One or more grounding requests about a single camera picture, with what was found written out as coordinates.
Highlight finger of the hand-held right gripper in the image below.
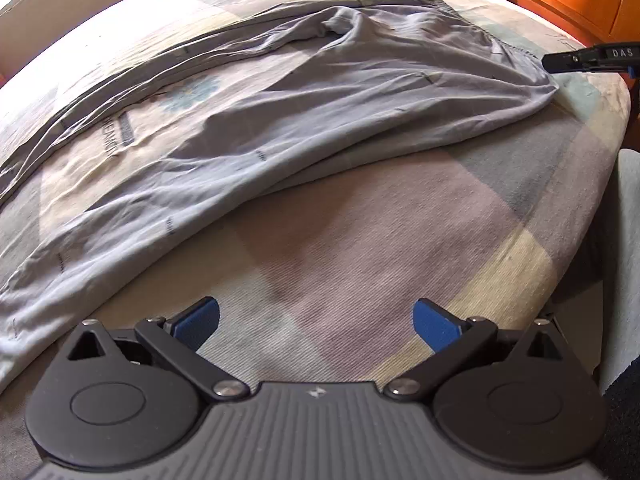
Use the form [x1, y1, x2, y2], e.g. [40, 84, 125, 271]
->
[541, 43, 640, 79]

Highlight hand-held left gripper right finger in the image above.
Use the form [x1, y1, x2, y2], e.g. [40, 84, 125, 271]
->
[383, 297, 573, 403]

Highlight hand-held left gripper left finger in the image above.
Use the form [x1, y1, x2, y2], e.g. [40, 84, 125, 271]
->
[64, 296, 252, 403]

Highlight grey pants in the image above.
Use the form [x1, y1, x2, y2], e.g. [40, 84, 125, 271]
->
[0, 0, 559, 392]

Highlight bed with patchwork sheet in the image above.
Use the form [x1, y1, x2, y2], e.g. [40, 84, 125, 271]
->
[0, 0, 632, 397]

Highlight person's grey trousers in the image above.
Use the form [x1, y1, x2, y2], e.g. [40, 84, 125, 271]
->
[596, 146, 640, 397]

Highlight dark cloth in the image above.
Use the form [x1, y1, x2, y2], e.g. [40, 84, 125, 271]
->
[599, 359, 640, 480]

